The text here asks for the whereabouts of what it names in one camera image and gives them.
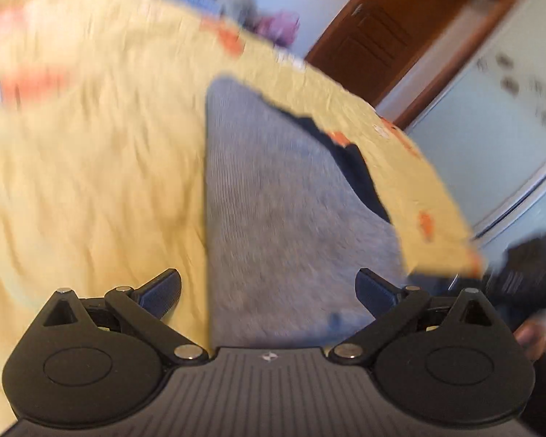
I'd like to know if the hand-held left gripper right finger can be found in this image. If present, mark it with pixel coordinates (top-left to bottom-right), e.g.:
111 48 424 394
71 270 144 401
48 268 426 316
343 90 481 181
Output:
329 268 500 366

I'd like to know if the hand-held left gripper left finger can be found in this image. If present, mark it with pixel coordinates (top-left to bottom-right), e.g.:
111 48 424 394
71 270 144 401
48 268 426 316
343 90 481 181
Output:
42 268 209 367

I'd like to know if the navy and grey sweater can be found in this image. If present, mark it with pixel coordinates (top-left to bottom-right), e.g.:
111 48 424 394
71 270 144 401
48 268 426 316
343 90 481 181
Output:
204 76 412 357

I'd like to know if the person's right hand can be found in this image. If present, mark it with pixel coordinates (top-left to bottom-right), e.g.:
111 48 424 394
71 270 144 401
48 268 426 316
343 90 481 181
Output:
513 313 546 362

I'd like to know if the yellow printed blanket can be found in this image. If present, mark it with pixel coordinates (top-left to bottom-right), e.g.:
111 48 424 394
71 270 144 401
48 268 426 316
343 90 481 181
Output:
0 0 488 437

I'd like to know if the pale frosted wardrobe door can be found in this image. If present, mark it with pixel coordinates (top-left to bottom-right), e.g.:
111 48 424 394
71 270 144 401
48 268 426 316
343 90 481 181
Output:
404 0 546 240

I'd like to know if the brown wooden door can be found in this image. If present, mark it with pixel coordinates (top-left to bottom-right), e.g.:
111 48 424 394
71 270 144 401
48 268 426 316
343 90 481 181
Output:
304 0 479 106

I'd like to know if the pink plastic bag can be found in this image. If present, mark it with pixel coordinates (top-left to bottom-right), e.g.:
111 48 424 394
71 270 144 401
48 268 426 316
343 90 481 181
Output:
254 11 301 48

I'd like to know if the grey garment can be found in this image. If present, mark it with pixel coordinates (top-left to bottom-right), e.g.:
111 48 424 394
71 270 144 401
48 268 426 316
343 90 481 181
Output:
218 0 258 23

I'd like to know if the brown wooden door frame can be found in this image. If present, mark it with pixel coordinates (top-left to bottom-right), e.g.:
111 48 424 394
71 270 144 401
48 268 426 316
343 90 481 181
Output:
372 0 544 130

